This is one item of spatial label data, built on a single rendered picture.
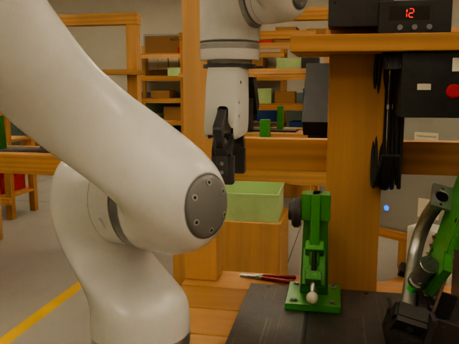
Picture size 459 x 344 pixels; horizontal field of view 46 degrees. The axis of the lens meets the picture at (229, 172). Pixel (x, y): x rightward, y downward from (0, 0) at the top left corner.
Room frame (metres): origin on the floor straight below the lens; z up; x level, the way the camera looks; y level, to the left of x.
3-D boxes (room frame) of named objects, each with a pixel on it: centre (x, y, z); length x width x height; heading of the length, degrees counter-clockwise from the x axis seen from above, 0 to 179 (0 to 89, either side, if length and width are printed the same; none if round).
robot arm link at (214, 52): (0.79, 0.00, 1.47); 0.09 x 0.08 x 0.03; 169
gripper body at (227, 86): (0.79, 0.00, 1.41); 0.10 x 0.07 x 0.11; 169
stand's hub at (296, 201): (1.29, -0.16, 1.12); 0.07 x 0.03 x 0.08; 169
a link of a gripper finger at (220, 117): (0.74, 0.01, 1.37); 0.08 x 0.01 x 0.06; 169
